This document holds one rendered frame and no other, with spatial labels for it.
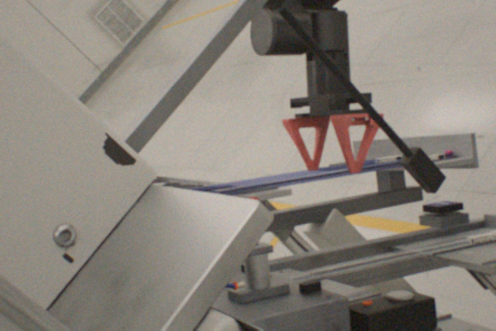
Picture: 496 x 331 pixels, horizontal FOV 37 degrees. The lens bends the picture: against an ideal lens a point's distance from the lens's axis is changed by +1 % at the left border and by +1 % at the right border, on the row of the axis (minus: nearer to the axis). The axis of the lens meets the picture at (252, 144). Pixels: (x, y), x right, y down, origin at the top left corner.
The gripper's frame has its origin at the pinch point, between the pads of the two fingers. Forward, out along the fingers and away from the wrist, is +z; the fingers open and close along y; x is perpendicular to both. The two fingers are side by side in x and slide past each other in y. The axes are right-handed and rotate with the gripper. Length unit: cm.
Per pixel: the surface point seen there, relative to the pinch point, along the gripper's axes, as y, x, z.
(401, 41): -213, 188, -43
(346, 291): 8.0, -4.4, 14.4
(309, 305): 28.2, -22.0, 9.3
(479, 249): 2.5, 22.0, 13.3
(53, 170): 50, -47, -5
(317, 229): -34.4, 18.9, 14.1
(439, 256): 1.9, 15.3, 13.6
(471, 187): -107, 127, 20
